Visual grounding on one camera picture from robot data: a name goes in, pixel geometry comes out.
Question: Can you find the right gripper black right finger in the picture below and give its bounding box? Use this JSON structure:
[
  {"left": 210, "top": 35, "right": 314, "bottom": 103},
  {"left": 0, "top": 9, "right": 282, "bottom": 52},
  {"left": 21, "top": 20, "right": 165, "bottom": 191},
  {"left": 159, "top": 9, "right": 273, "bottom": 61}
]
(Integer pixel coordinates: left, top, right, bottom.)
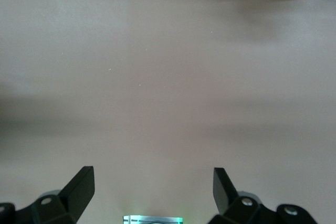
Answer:
[{"left": 207, "top": 167, "right": 318, "bottom": 224}]

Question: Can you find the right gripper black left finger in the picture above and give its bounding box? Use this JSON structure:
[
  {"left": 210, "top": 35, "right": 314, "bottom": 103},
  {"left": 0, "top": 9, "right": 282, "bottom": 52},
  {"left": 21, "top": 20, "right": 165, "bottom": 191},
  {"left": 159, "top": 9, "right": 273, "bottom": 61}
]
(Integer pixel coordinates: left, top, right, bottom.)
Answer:
[{"left": 0, "top": 166, "right": 95, "bottom": 224}]

